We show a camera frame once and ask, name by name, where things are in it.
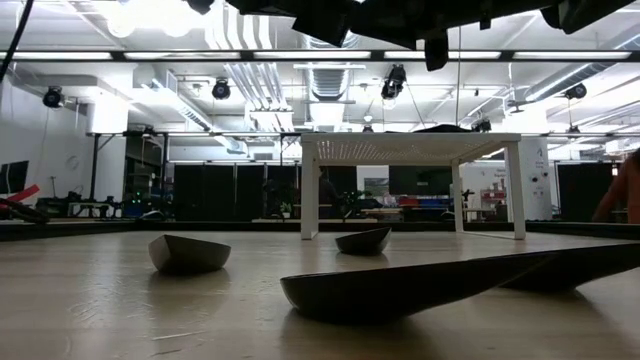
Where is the black fluted square bowl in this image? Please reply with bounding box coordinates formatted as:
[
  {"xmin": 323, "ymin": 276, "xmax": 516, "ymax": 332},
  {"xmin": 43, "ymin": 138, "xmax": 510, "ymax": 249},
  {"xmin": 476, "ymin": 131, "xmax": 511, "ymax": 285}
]
[{"xmin": 413, "ymin": 123, "xmax": 474, "ymax": 134}]

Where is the red bar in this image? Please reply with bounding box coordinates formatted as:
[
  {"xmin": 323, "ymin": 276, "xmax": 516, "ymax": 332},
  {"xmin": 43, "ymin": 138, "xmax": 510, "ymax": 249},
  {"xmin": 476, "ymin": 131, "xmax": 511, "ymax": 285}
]
[{"xmin": 0, "ymin": 183, "xmax": 39, "ymax": 205}]

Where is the black partition panel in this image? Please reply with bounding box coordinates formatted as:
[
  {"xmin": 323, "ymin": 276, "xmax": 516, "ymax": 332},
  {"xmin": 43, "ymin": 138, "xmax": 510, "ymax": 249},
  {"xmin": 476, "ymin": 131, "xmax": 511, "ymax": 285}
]
[
  {"xmin": 173, "ymin": 163, "xmax": 301, "ymax": 221},
  {"xmin": 557, "ymin": 163, "xmax": 617, "ymax": 223}
]

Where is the person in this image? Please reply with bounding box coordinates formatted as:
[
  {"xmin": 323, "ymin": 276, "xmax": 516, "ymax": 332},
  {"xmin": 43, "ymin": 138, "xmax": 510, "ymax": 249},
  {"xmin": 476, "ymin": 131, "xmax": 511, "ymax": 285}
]
[
  {"xmin": 591, "ymin": 147, "xmax": 640, "ymax": 225},
  {"xmin": 318, "ymin": 170, "xmax": 342, "ymax": 220}
]

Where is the black monitor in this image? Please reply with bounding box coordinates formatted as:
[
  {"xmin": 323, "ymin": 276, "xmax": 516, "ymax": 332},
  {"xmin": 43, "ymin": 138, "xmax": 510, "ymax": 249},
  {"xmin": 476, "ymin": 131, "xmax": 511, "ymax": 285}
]
[{"xmin": 0, "ymin": 159, "xmax": 30, "ymax": 196}]

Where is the white perforated metal shelf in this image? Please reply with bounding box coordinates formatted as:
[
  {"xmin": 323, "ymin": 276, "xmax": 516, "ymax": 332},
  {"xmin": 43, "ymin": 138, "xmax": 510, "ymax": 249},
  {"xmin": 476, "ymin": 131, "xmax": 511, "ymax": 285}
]
[{"xmin": 298, "ymin": 132, "xmax": 527, "ymax": 241}]

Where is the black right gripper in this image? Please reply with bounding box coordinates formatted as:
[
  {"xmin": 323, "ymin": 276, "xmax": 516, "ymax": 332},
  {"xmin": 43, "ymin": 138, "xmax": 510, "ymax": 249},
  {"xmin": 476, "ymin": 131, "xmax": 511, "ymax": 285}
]
[{"xmin": 299, "ymin": 0, "xmax": 551, "ymax": 31}]

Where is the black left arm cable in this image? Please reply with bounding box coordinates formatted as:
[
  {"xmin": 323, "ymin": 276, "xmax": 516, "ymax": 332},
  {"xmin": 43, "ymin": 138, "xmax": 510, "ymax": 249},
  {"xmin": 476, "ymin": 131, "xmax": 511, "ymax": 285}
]
[{"xmin": 0, "ymin": 0, "xmax": 35, "ymax": 84}]

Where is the black teardrop plate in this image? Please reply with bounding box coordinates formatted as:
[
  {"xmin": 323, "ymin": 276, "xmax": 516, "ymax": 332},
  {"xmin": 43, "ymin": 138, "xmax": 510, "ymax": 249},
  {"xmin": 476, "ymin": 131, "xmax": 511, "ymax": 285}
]
[
  {"xmin": 279, "ymin": 252, "xmax": 557, "ymax": 324},
  {"xmin": 148, "ymin": 233, "xmax": 233, "ymax": 275},
  {"xmin": 499, "ymin": 242, "xmax": 640, "ymax": 292},
  {"xmin": 334, "ymin": 227, "xmax": 393, "ymax": 256}
]

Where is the white round column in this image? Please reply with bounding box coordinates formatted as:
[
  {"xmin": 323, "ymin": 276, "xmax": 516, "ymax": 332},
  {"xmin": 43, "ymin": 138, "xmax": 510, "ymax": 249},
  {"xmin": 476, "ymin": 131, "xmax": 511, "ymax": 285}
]
[{"xmin": 519, "ymin": 137, "xmax": 554, "ymax": 221}]

